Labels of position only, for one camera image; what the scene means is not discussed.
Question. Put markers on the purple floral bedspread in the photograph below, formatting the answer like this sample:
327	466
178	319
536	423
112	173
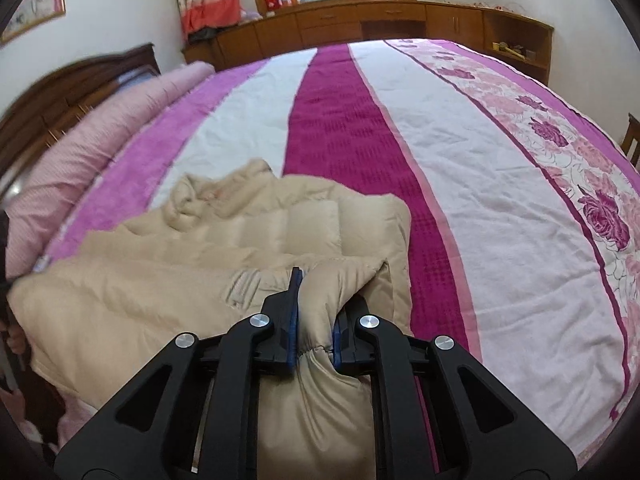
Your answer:
524	215

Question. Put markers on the wooden chair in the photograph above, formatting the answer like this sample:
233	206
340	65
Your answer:
631	141

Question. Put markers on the framed wall picture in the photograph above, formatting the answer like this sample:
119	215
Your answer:
29	14

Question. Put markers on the dark wooden headboard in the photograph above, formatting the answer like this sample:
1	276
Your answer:
42	115

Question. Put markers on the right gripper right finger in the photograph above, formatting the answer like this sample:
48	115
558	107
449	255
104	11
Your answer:
438	413

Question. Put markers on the pink rolled quilt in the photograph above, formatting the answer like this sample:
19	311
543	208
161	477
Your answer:
64	172

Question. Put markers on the brown wooden cabinet unit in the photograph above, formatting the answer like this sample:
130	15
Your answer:
521	42

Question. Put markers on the red box on cabinet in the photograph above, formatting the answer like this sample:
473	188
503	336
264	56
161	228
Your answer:
273	5

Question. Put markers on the person left hand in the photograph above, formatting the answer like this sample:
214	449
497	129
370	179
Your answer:
14	401

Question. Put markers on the beige puffer jacket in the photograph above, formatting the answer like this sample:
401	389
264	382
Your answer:
204	260

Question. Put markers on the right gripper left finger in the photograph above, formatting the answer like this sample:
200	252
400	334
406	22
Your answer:
191	412

